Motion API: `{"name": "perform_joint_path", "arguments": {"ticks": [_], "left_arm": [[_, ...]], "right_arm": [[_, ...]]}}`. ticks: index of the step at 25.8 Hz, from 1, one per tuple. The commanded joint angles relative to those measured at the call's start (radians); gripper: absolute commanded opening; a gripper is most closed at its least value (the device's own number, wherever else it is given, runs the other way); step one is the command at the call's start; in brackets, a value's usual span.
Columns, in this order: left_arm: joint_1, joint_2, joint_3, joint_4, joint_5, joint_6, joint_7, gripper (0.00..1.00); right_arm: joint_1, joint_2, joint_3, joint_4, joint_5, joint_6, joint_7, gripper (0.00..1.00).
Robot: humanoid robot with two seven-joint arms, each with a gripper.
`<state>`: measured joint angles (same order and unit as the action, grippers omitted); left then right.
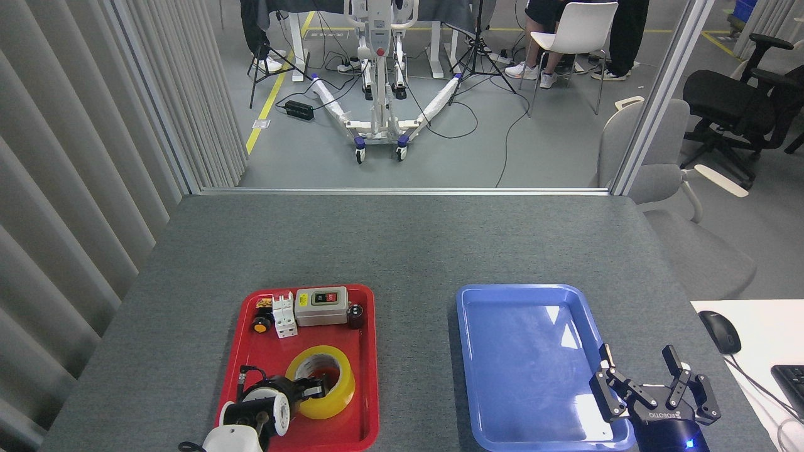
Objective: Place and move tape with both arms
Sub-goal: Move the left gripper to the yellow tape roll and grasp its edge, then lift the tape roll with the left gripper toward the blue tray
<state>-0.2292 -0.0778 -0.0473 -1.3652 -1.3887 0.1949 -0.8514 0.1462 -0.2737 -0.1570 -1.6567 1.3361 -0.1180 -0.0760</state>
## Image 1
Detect grey office chair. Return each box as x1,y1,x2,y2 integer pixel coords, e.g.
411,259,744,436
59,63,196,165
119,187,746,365
589,96,758,301

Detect blue plastic tray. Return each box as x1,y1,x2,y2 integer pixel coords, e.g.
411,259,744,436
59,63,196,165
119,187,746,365
456,284,635,452

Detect seated person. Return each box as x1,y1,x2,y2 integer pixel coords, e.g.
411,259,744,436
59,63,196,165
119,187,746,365
504,0,569,89

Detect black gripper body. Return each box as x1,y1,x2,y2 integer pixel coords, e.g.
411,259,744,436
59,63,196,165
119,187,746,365
286,377,315,406
628,405,710,452

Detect standing person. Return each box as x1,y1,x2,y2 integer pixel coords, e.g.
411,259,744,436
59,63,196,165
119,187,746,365
590,0,650,81

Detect white desk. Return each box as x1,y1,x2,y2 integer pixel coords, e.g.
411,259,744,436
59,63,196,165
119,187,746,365
691,299,804,452

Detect silver frame rail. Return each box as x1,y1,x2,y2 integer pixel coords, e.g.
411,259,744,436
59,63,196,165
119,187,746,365
201,187,613,196

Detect red plastic tray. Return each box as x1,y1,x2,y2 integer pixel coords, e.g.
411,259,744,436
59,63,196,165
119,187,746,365
215,284,379,452

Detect white wheeled stand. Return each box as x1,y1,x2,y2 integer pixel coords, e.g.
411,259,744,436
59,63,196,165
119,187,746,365
311,0,464,164

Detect mouse cable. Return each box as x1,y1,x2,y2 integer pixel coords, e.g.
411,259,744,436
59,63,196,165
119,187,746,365
729,353,804,452

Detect white circuit breaker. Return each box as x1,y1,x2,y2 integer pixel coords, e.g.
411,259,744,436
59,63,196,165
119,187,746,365
271,291,298,338

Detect black tripod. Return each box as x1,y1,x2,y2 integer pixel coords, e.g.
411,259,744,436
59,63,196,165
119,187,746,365
448,0,518,106

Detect black folding stand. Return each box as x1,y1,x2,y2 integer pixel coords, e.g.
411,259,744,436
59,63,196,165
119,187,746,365
247,0,313,109

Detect black keyboard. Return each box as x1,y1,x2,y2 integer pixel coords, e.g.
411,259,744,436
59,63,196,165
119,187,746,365
770,365,804,418

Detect yellow tape roll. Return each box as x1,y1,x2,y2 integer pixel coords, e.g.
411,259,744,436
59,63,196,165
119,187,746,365
286,345,356,420

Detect black computer mouse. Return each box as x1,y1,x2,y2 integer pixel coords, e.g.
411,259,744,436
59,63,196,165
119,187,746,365
698,311,742,355

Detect person with white shoe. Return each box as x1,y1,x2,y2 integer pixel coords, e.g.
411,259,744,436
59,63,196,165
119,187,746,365
239,0,285,73

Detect white plastic chair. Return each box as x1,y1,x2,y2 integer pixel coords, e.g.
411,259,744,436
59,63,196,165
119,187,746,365
519,2,619,118

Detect silver frame post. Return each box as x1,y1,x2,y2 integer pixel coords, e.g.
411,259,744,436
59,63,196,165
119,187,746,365
609,0,717,196

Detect black office chair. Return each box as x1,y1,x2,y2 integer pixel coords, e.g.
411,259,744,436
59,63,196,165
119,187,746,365
680,33,804,190

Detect grey push button switch box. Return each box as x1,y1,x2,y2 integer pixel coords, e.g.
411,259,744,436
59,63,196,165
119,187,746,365
294,287,350,327

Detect grey vertical blinds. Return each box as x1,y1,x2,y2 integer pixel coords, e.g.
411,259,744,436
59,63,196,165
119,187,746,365
0,0,249,452

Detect black floor cable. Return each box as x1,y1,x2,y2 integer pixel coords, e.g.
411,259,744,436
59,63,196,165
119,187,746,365
495,82,531,188

